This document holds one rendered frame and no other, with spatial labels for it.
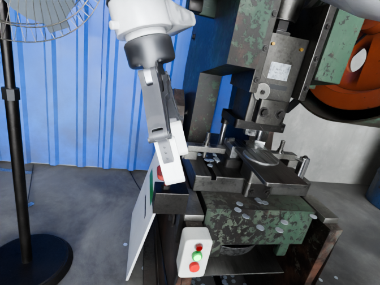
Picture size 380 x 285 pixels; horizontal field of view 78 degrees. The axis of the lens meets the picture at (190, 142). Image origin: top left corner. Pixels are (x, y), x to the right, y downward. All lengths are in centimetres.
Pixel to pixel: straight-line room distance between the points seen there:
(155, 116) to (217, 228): 56
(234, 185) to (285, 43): 48
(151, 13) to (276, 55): 53
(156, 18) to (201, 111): 70
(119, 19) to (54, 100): 171
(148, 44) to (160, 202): 44
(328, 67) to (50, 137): 191
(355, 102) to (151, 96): 84
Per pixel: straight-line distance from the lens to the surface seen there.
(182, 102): 112
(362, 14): 28
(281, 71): 83
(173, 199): 67
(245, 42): 72
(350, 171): 322
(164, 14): 38
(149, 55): 36
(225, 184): 82
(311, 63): 85
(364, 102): 102
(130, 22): 36
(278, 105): 82
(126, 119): 201
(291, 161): 105
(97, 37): 194
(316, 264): 101
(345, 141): 296
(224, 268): 106
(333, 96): 111
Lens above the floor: 107
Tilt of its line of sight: 20 degrees down
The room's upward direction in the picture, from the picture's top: 11 degrees clockwise
